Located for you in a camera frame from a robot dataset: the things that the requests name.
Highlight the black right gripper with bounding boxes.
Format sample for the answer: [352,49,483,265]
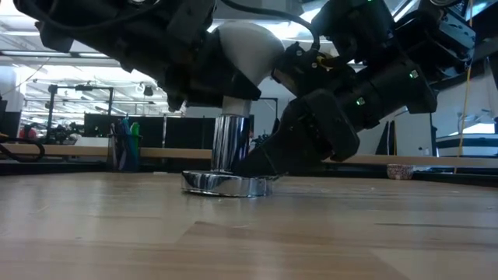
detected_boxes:
[232,41,439,178]

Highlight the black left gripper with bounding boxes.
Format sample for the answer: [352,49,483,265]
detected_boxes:
[13,0,262,112]

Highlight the white round lid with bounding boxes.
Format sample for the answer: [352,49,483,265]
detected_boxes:
[216,21,286,117]

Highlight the black partition panel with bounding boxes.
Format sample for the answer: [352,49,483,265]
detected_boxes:
[83,112,256,151]

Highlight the patterned round bowl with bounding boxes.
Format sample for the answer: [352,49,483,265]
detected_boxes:
[386,163,415,181]

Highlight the white board panel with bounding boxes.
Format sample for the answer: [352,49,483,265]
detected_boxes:
[394,108,438,158]

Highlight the light wooden desk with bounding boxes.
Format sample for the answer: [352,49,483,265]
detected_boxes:
[0,142,498,170]

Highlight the black white striped box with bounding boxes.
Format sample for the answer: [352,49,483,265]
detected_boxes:
[435,133,498,158]

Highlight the long ceiling light fixture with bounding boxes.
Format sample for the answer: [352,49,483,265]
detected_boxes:
[0,49,112,60]

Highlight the person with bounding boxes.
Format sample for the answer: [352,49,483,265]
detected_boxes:
[18,123,40,142]

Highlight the yellow cable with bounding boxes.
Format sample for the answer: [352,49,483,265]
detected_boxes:
[453,0,475,175]

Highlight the black aluminium table frame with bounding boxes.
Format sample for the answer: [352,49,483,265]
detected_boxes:
[0,157,498,187]

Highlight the black background rig frame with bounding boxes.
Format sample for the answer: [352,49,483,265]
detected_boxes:
[47,83,115,143]

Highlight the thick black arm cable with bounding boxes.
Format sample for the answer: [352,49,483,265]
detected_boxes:
[0,134,46,164]

